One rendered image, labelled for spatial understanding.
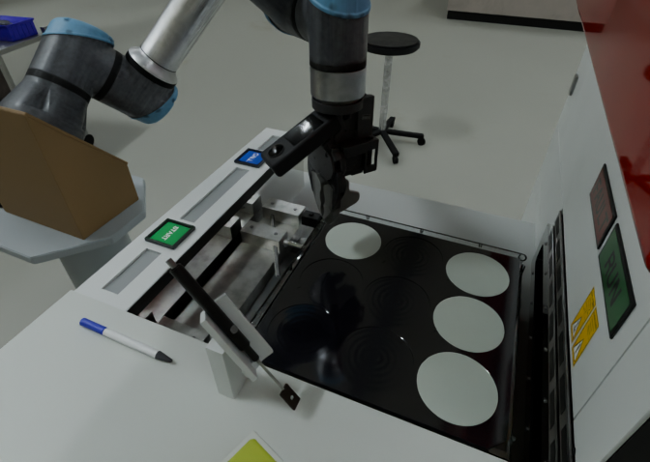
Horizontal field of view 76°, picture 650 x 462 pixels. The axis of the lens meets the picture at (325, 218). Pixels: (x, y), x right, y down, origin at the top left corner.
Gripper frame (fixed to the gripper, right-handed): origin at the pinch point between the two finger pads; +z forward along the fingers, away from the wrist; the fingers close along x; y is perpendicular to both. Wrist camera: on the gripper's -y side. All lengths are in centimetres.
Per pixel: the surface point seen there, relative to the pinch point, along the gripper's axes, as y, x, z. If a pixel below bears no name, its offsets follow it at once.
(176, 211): -20.1, 16.4, 1.0
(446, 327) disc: 6.8, -22.6, 8.0
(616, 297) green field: 8.4, -38.3, -11.6
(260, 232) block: -7.8, 9.7, 6.2
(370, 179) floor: 109, 128, 91
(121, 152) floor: -16, 242, 89
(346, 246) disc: 4.0, -0.8, 7.3
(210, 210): -15.0, 13.6, 1.0
